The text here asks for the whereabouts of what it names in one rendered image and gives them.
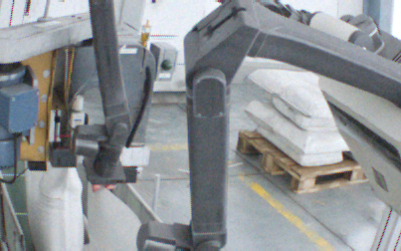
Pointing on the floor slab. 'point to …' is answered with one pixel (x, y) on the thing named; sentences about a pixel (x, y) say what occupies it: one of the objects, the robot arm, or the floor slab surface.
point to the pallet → (300, 183)
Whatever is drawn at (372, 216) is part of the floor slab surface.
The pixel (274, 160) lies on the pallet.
